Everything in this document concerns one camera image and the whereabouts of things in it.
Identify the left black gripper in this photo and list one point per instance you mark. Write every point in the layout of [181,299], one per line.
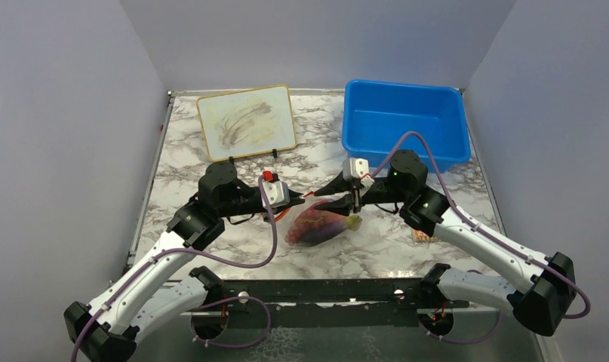
[294,198]

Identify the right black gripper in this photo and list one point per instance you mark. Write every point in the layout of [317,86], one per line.
[342,204]

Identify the clear zip top bag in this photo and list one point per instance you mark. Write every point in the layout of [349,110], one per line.
[285,218]

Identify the red grape bunch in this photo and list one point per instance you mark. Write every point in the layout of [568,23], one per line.
[310,214]

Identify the purple eggplant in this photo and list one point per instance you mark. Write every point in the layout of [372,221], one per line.
[327,228]

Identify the blue plastic bin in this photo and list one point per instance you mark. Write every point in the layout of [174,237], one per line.
[377,114]

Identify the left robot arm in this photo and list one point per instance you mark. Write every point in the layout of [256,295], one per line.
[113,324]

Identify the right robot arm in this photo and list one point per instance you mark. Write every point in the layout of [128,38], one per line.
[534,288]

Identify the small whiteboard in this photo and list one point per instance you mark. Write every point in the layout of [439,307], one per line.
[246,123]

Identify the orange snack packet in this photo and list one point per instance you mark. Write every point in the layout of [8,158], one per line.
[422,238]

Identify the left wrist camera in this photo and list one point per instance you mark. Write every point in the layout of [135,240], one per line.
[276,192]

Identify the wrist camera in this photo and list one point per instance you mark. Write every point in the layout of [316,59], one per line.
[357,172]
[276,192]

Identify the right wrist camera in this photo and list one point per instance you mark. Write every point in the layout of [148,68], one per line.
[357,172]

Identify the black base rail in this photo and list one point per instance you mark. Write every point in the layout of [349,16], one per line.
[255,304]

